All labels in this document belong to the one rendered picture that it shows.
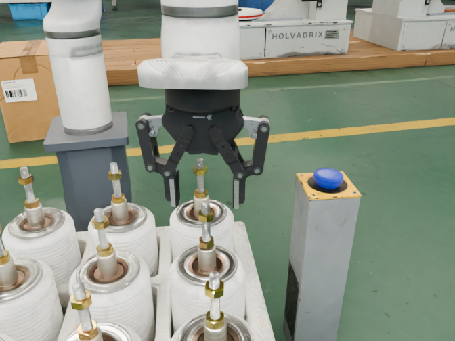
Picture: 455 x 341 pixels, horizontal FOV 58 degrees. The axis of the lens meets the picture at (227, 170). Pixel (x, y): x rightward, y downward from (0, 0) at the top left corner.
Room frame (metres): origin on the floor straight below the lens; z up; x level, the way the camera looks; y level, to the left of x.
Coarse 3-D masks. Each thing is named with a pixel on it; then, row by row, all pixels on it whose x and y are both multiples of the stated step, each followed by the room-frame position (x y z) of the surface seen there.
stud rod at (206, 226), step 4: (204, 204) 0.40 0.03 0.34; (208, 204) 0.40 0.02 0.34; (204, 208) 0.40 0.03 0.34; (208, 208) 0.40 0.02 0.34; (204, 212) 0.40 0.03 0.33; (208, 212) 0.40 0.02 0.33; (204, 224) 0.40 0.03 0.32; (208, 224) 0.40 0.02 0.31; (204, 228) 0.40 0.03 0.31; (208, 228) 0.40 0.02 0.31; (204, 232) 0.40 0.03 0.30; (208, 232) 0.40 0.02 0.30; (204, 236) 0.40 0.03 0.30; (208, 236) 0.40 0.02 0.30; (204, 240) 0.40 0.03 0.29; (208, 240) 0.40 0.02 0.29
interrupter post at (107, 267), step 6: (96, 252) 0.39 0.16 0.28; (114, 252) 0.39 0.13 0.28; (102, 258) 0.38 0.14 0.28; (108, 258) 0.38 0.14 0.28; (114, 258) 0.39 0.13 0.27; (102, 264) 0.38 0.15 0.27; (108, 264) 0.38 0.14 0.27; (114, 264) 0.39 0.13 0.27; (102, 270) 0.38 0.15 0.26; (108, 270) 0.38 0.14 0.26; (114, 270) 0.38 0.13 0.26; (102, 276) 0.38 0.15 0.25; (108, 276) 0.38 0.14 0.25
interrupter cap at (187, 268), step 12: (192, 252) 0.42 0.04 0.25; (216, 252) 0.42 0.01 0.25; (228, 252) 0.42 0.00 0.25; (180, 264) 0.40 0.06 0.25; (192, 264) 0.40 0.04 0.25; (216, 264) 0.40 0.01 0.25; (228, 264) 0.40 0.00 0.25; (180, 276) 0.38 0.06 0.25; (192, 276) 0.38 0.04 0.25; (204, 276) 0.38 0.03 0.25; (228, 276) 0.38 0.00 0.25
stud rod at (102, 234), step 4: (96, 208) 0.39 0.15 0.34; (100, 208) 0.39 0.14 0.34; (96, 212) 0.39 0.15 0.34; (100, 212) 0.39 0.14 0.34; (96, 216) 0.39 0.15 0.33; (100, 216) 0.39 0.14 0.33; (96, 220) 0.39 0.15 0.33; (100, 220) 0.39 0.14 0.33; (100, 232) 0.39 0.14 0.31; (104, 232) 0.39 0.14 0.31; (100, 236) 0.39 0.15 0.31; (104, 236) 0.39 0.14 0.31; (100, 240) 0.39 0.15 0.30; (104, 240) 0.39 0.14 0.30; (100, 244) 0.39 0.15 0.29; (104, 244) 0.39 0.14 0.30; (104, 248) 0.39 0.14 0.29
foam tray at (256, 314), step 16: (240, 224) 0.59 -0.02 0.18; (80, 240) 0.55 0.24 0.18; (160, 240) 0.55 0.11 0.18; (240, 240) 0.55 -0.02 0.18; (160, 256) 0.51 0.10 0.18; (240, 256) 0.51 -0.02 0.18; (160, 272) 0.47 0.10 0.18; (256, 272) 0.47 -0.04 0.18; (64, 288) 0.44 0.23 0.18; (160, 288) 0.44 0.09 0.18; (256, 288) 0.44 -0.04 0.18; (64, 304) 0.43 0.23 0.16; (160, 304) 0.41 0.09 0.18; (256, 304) 0.41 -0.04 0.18; (64, 320) 0.38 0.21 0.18; (160, 320) 0.38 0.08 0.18; (256, 320) 0.38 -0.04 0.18; (64, 336) 0.35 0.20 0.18; (160, 336) 0.35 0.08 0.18; (272, 336) 0.35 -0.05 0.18
